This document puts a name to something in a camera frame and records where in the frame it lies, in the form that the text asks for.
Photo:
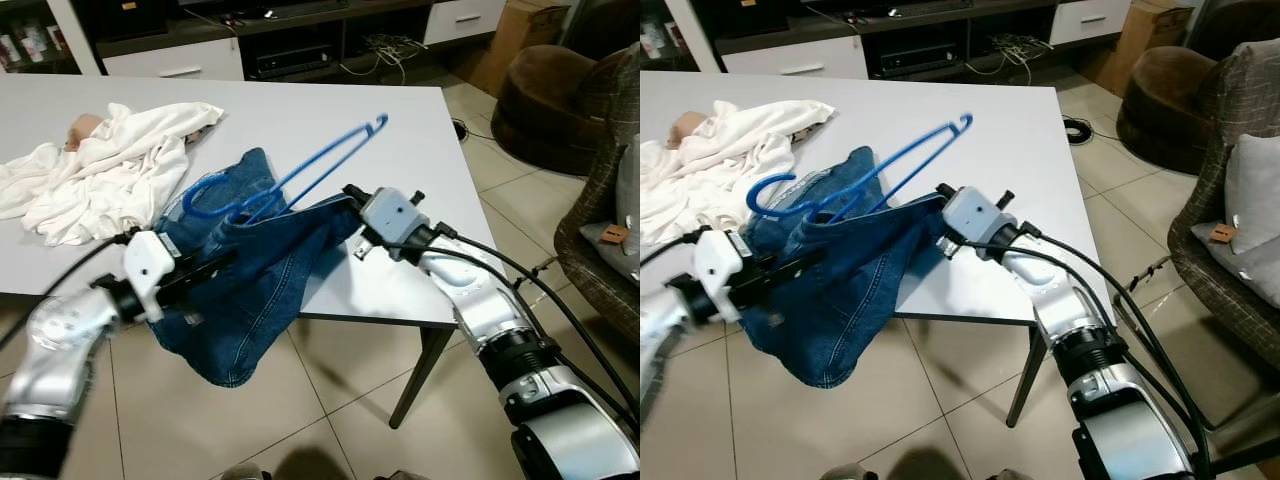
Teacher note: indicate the round black floor socket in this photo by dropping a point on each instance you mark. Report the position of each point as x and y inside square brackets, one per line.
[1078, 130]
[460, 129]

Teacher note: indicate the brown cushion tag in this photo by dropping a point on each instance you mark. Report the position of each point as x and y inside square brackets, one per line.
[1222, 233]
[614, 235]

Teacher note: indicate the white glass door cabinet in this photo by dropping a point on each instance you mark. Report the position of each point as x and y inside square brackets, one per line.
[75, 40]
[695, 35]

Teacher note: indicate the black media player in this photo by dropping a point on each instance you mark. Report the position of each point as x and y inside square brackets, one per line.
[920, 60]
[295, 62]

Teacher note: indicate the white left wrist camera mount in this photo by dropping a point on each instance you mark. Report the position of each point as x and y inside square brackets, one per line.
[150, 265]
[718, 265]

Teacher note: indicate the blue denim jeans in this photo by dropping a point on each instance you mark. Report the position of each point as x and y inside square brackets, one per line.
[260, 290]
[850, 290]

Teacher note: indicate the black tv stand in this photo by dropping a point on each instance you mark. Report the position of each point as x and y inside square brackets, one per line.
[300, 25]
[930, 22]

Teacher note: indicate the white drawer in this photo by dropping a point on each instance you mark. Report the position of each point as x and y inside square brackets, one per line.
[175, 62]
[1090, 20]
[465, 20]
[795, 58]

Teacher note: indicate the blue plastic hanger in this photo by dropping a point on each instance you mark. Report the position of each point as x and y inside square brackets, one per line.
[751, 200]
[186, 200]

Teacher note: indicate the black box yellow label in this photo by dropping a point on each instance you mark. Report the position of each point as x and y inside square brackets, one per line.
[130, 20]
[750, 15]

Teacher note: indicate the brown velvet pouf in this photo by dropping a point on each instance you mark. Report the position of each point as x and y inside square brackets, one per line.
[1170, 110]
[545, 110]

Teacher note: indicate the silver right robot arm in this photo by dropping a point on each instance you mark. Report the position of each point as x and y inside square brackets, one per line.
[1060, 300]
[480, 300]

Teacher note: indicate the brown cardboard box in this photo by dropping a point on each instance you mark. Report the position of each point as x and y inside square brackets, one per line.
[1150, 35]
[520, 30]

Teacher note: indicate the brown wicker chair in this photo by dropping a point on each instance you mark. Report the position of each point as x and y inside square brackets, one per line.
[590, 200]
[1195, 250]

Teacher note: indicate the baby doll head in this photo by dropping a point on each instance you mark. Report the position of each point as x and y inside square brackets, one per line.
[688, 128]
[85, 130]

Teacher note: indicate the white crumpled cloth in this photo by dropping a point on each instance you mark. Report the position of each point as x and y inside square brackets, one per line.
[720, 170]
[110, 180]

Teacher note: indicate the grey cushion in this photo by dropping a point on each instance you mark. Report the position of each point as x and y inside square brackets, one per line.
[610, 255]
[1255, 200]

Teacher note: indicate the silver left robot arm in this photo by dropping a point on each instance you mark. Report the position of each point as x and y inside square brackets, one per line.
[55, 350]
[660, 340]

